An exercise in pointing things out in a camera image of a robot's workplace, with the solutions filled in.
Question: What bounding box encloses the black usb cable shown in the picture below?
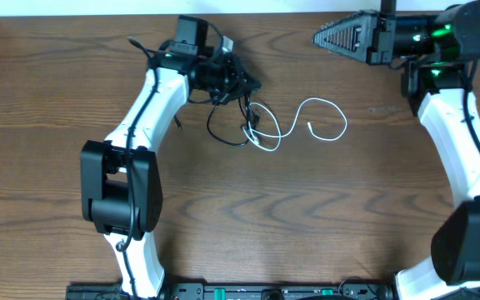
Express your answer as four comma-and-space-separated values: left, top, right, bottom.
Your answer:
172, 93, 274, 148

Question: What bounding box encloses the white usb cable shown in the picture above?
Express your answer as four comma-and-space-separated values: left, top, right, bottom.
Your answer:
242, 97, 348, 153

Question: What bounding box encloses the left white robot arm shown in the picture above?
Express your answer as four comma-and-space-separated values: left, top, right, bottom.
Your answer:
80, 15, 262, 299

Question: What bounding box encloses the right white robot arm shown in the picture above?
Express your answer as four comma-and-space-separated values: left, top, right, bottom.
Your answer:
312, 1, 480, 299

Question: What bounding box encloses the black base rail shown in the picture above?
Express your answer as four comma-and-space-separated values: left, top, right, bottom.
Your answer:
65, 282, 480, 300

